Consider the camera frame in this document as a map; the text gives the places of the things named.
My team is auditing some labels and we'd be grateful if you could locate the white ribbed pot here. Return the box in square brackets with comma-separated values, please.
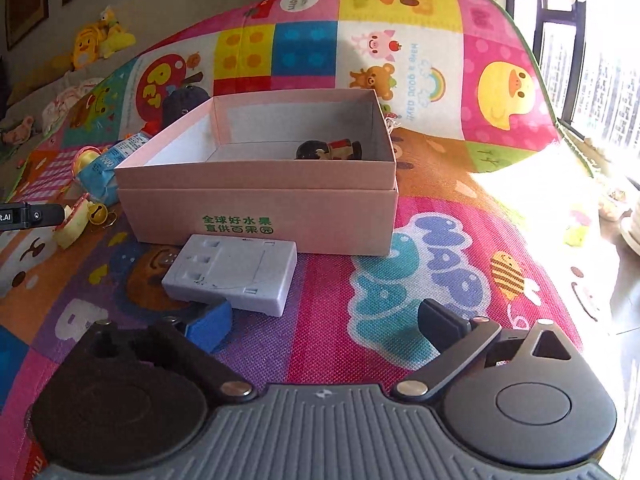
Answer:
[619, 206, 640, 251]

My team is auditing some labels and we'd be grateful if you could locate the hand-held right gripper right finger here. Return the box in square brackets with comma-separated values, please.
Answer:
[391, 299, 576, 403]

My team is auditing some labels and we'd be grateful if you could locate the grey sofa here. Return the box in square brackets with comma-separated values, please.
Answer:
[0, 35, 166, 186]

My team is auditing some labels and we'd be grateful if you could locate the black plush toy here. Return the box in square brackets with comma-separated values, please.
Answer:
[161, 85, 211, 136]

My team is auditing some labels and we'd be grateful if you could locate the pink plush toy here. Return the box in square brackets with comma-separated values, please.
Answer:
[0, 116, 36, 147]

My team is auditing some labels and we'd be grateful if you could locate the pink cardboard box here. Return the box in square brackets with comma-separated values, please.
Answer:
[114, 88, 399, 257]

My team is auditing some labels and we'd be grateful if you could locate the yellow duck toy with bells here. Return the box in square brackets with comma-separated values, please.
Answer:
[52, 194, 118, 251]

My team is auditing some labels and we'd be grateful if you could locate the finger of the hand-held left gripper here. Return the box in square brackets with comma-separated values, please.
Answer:
[25, 202, 72, 230]

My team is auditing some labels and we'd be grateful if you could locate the colourful cartoon play mat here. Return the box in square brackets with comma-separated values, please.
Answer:
[0, 0, 608, 480]

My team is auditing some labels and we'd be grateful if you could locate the grey plastic power adapter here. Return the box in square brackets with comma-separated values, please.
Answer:
[161, 234, 298, 318]

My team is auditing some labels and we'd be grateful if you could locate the dark window frame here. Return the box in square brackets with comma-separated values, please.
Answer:
[520, 0, 640, 142]

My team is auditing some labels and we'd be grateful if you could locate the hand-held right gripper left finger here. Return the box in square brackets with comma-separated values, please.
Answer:
[82, 300, 256, 403]

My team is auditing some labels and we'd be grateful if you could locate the dark-haired red figurine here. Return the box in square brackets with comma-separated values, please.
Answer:
[296, 140, 363, 161]

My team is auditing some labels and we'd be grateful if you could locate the pile of pink white clothes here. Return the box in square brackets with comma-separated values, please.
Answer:
[40, 80, 101, 123]

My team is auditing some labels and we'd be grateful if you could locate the yellow bird plush toy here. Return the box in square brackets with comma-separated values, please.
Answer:
[97, 6, 137, 58]

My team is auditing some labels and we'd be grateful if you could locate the orange plastic capsule half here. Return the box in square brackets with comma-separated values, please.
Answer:
[74, 146, 115, 173]

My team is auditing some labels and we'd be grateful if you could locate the blue snack packet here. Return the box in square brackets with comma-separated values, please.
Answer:
[75, 132, 151, 207]

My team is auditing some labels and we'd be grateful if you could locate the yellow striped plush toy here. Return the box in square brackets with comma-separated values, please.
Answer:
[70, 22, 108, 71]

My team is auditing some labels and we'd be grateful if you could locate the dark framed wall picture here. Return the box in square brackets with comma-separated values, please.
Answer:
[0, 0, 51, 52]

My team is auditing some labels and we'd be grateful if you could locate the small white pot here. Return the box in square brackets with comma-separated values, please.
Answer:
[597, 187, 632, 222]

